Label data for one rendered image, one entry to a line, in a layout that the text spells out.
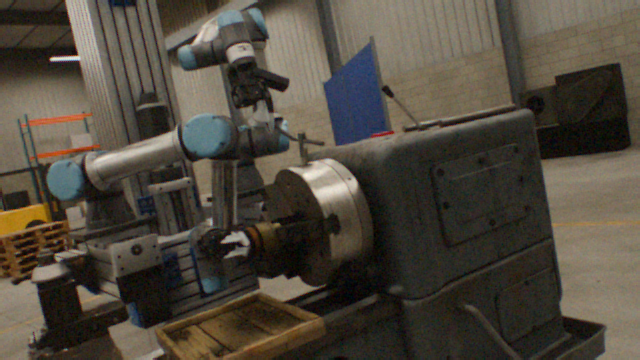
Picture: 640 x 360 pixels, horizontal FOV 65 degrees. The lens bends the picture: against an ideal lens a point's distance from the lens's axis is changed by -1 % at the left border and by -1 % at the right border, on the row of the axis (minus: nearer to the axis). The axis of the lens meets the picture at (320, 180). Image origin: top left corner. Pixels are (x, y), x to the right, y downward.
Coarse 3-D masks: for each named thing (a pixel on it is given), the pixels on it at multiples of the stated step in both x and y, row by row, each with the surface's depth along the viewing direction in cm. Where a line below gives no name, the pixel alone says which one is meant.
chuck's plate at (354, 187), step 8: (320, 160) 134; (328, 160) 131; (336, 168) 126; (344, 168) 127; (344, 176) 124; (352, 176) 125; (352, 184) 123; (352, 192) 122; (360, 192) 123; (360, 200) 122; (360, 208) 121; (368, 208) 122; (360, 216) 121; (368, 216) 122; (368, 224) 122; (368, 232) 122; (368, 240) 123; (368, 248) 124; (368, 256) 126; (360, 264) 126
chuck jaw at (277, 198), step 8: (272, 184) 134; (264, 192) 133; (272, 192) 132; (280, 192) 133; (264, 200) 134; (272, 200) 131; (280, 200) 131; (264, 208) 131; (272, 208) 129; (280, 208) 130; (288, 208) 131; (264, 216) 127; (272, 216) 128; (280, 216) 128; (288, 216) 129; (296, 216) 133; (280, 224) 131
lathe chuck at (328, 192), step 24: (288, 168) 127; (312, 168) 126; (288, 192) 130; (312, 192) 119; (336, 192) 120; (312, 216) 122; (336, 216) 118; (312, 240) 125; (336, 240) 118; (360, 240) 121; (312, 264) 127; (336, 264) 120
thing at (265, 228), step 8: (256, 224) 124; (264, 224) 123; (272, 224) 126; (248, 232) 121; (256, 232) 122; (264, 232) 121; (272, 232) 122; (256, 240) 120; (264, 240) 121; (272, 240) 122; (256, 248) 120; (264, 248) 121; (272, 248) 122; (248, 256) 124; (256, 256) 122
